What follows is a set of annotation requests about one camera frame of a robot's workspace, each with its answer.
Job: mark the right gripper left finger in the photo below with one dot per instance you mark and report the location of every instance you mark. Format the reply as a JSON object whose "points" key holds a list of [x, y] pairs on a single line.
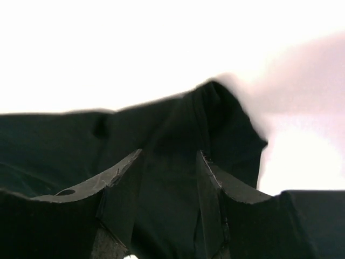
{"points": [[93, 219]]}

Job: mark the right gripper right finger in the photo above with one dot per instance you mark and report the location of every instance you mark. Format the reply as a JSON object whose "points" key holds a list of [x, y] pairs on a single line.
{"points": [[241, 222]]}

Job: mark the black t-shirt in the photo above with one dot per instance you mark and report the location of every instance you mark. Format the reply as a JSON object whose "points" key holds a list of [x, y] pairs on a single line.
{"points": [[43, 154]]}

